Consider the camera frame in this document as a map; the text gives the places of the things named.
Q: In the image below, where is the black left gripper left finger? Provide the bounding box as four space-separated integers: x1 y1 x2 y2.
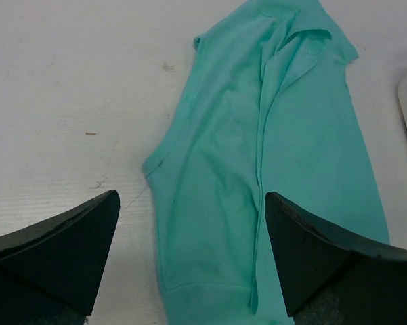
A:
0 190 120 324

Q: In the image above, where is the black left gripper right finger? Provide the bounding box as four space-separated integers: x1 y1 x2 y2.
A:
265 192 407 324

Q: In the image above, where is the teal t-shirt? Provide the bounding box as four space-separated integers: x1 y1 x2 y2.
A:
142 1 389 324

